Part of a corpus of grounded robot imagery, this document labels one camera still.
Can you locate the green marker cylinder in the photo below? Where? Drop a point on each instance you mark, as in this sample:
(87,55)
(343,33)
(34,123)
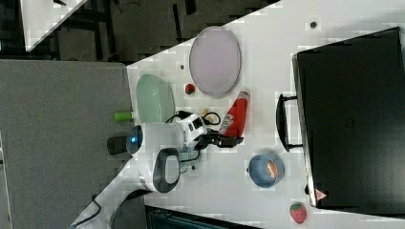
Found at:
(124,116)

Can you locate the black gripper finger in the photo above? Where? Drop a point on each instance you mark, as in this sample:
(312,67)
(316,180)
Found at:
(229,142)

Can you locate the black toaster oven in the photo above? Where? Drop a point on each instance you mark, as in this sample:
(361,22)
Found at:
(351,106)

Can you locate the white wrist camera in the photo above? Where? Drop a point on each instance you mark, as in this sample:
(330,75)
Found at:
(193,127)

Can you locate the black cylinder upper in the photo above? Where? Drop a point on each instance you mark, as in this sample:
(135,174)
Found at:
(117,145)

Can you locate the green perforated colander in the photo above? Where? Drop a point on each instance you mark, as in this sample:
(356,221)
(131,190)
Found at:
(155,99)

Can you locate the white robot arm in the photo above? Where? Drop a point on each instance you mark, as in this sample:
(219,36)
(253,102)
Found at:
(155,166)

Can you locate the blue bowl with orange food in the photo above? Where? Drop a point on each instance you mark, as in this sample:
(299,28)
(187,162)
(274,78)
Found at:
(266,170)

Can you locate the yellow banana peel toy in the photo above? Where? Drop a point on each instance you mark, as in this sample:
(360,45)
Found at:
(206,116)

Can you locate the green metal mug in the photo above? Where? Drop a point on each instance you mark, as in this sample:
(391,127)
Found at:
(188,159)

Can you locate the red ketchup bottle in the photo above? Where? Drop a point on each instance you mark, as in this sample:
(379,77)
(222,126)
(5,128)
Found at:
(234,120)

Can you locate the lilac oval plate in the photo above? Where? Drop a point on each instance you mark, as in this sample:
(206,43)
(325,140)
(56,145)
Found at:
(215,61)

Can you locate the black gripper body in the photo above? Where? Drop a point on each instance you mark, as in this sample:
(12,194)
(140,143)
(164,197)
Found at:
(205,140)

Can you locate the large red strawberry toy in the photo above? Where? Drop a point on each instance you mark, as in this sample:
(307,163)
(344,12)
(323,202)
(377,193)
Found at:
(298,212)

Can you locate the small red strawberry toy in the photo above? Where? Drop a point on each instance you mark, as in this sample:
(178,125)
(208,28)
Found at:
(189,89)

